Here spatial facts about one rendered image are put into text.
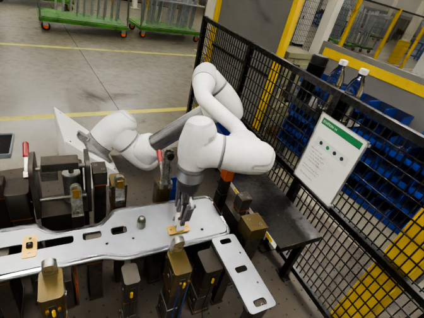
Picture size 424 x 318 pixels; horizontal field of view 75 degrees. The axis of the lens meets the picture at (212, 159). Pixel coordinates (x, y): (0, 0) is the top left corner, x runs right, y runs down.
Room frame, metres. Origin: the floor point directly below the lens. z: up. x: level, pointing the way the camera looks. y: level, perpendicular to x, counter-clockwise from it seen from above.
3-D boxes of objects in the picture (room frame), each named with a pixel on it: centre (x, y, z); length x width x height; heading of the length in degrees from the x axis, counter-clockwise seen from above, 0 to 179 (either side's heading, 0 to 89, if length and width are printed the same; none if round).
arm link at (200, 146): (0.70, 0.04, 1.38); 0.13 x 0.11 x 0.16; 97
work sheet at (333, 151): (0.96, -0.44, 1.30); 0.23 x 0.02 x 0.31; 33
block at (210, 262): (0.61, -0.09, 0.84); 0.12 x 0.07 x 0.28; 33
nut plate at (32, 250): (0.49, 0.47, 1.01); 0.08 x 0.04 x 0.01; 32
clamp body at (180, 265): (0.53, 0.01, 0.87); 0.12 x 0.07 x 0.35; 33
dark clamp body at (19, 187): (0.65, 0.62, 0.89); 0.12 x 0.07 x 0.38; 33
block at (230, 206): (0.88, -0.15, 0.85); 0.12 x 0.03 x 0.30; 33
